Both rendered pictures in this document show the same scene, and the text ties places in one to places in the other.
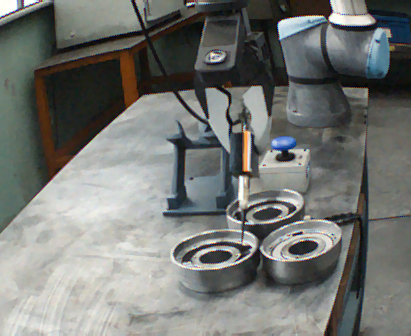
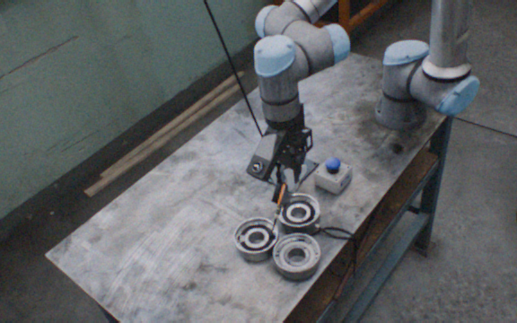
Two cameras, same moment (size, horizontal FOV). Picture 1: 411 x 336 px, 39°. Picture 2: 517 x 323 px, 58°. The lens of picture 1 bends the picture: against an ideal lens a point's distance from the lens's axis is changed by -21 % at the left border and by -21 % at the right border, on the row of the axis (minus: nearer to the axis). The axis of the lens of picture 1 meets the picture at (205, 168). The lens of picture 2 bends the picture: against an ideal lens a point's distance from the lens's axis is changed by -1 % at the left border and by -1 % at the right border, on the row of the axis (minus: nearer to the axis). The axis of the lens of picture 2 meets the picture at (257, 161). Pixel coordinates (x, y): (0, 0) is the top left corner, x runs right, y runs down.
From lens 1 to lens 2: 0.60 m
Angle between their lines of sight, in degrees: 31
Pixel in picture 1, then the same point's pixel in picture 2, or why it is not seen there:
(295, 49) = (389, 75)
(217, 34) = (266, 146)
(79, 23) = not seen: outside the picture
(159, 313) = (214, 266)
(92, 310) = (184, 253)
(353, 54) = (428, 97)
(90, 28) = not seen: outside the picture
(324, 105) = (398, 117)
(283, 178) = (326, 183)
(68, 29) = not seen: outside the picture
